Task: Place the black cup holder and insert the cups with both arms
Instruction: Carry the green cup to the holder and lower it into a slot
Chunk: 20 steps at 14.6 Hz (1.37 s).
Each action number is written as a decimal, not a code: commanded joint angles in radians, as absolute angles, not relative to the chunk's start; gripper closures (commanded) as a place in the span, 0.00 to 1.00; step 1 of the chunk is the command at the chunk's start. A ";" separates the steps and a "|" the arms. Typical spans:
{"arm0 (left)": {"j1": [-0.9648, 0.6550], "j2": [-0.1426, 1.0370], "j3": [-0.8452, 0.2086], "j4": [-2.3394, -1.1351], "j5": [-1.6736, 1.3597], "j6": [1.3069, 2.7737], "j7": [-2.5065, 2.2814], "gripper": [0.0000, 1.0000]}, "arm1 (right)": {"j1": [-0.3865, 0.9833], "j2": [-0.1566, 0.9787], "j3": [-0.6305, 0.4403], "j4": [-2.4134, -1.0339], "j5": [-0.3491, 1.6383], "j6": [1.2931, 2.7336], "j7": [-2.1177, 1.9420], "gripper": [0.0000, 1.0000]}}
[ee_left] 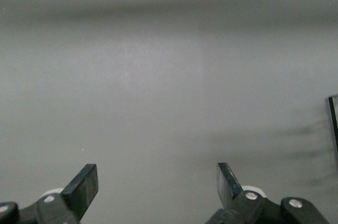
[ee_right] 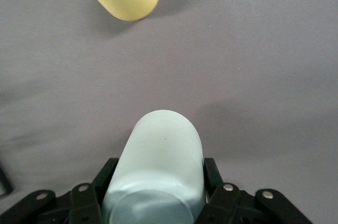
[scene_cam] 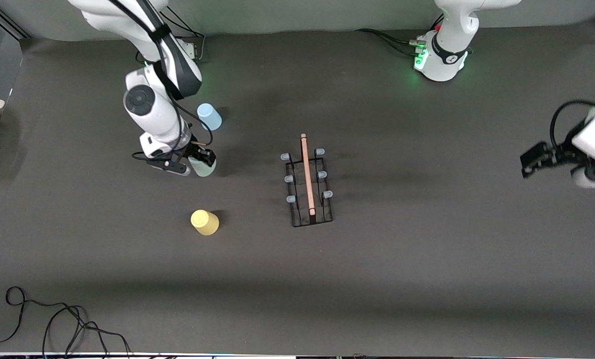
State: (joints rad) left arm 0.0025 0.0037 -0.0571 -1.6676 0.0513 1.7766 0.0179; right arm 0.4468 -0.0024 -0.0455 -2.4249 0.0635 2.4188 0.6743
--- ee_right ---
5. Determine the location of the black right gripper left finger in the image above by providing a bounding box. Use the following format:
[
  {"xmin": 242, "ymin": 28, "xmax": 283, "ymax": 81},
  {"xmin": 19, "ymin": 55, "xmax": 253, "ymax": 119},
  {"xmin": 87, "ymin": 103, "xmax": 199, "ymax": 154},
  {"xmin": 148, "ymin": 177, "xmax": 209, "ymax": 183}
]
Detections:
[{"xmin": 70, "ymin": 157, "xmax": 119, "ymax": 224}]

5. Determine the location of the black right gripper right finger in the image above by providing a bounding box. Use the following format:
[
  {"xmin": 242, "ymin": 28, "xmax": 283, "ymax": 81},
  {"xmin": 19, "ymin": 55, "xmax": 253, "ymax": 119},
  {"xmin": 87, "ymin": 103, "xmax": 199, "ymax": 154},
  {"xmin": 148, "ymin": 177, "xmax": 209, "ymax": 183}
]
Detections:
[{"xmin": 195, "ymin": 157, "xmax": 240, "ymax": 224}]

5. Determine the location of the pale green plastic cup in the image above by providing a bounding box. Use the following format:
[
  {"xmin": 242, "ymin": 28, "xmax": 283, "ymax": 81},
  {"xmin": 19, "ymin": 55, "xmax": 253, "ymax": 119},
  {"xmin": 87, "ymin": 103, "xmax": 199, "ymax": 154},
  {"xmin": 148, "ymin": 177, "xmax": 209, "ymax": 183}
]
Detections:
[{"xmin": 101, "ymin": 109, "xmax": 206, "ymax": 224}]

